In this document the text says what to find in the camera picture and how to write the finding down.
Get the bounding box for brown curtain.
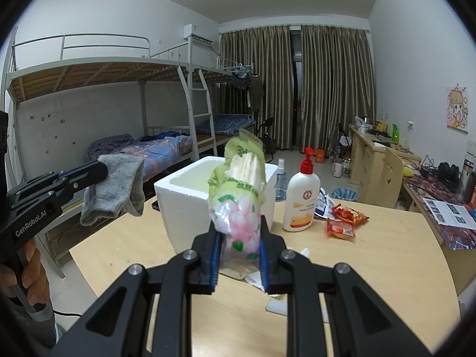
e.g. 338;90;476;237
300;25;376;157
220;26;291;150

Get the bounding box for white foam box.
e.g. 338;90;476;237
154;156;279;254

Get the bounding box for silver thermos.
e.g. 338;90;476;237
461;159;475;202

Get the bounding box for black cables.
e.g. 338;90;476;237
420;155;440;178

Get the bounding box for white foam sheet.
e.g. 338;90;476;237
265;293;290;316

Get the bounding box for cartoon wall poster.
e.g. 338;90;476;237
447;85;469;130

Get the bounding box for clear spray bottle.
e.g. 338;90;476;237
274;158;289;202

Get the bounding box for white air conditioner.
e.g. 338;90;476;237
184;24;216;46

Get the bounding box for person's left hand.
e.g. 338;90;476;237
0;238;50;306

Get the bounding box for blue plaid blanket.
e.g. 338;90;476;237
87;132;194;184

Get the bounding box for white lotion pump bottle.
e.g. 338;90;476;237
282;147;321;233

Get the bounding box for red snack packet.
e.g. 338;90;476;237
331;203;369;226
326;218;356;241

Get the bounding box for blue trash bin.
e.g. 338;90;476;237
331;187;360;202

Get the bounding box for black headphones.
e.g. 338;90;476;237
438;162;462;184

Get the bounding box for blue checked mattress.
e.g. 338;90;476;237
195;114;257;135

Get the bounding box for blue clothes hangers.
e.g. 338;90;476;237
223;63;254;77

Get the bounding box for dark hanging clothes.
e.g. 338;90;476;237
230;74;265;111

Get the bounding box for black tripod stand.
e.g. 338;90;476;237
336;122;352;150

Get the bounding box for printed paper sheets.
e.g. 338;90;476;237
422;197;476;230

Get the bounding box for grey sock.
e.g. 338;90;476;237
79;154;146;228

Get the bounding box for blue white packet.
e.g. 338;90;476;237
314;187;336;220

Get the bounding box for white bunk bed ladder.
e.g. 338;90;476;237
177;65;218;157

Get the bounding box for white metal bunk bed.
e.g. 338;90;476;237
149;43;262;146
2;26;224;280

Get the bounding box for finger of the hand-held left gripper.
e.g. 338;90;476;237
7;178;89;214
5;160;109;197

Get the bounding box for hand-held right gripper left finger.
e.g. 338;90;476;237
50;223;224;357

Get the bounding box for wooden desk with drawers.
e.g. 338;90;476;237
348;125;423;209

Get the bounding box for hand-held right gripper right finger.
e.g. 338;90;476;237
258;219;434;357

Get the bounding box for wooden chair with smiley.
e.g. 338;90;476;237
383;146;405;209

